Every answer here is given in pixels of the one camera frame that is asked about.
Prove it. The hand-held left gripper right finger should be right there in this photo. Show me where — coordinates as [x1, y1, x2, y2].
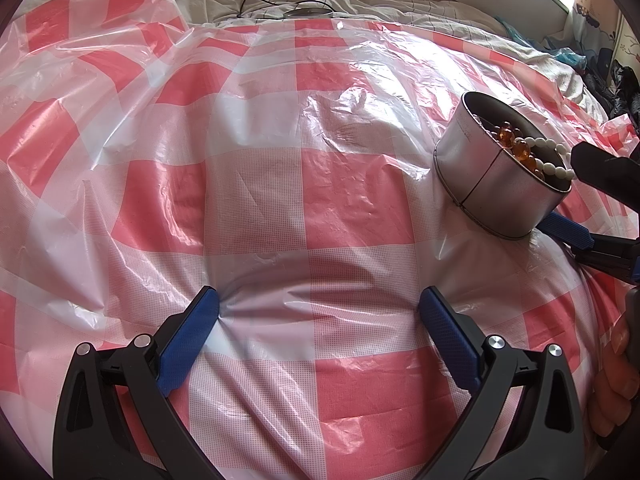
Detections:
[419, 286, 586, 480]

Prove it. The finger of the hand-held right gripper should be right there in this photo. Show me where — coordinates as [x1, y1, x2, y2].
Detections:
[539, 211, 640, 282]
[571, 141, 640, 197]

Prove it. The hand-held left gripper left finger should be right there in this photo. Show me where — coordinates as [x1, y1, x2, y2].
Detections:
[52, 285, 221, 480]

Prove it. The white bead bracelet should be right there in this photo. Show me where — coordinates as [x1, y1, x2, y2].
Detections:
[520, 136, 578, 182]

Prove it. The round metal tin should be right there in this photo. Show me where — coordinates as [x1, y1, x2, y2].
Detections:
[433, 91, 573, 241]

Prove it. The amber bead bracelet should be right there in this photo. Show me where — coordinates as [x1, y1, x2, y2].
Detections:
[492, 121, 548, 181]

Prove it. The person's right hand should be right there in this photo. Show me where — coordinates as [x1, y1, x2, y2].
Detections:
[589, 314, 638, 453]

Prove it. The black jacket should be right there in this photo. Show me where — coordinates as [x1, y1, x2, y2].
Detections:
[585, 50, 640, 136]

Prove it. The blue plastic bag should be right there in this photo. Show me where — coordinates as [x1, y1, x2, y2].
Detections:
[497, 15, 588, 68]

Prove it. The red white checkered plastic sheet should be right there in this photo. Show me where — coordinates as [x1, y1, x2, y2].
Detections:
[0, 0, 640, 480]

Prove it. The pink curtain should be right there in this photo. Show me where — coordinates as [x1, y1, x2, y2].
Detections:
[570, 0, 626, 51]

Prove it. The white quilt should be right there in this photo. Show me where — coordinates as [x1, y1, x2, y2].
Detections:
[25, 0, 608, 111]

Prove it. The round grey mirror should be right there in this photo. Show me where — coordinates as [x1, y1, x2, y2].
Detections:
[282, 4, 333, 17]

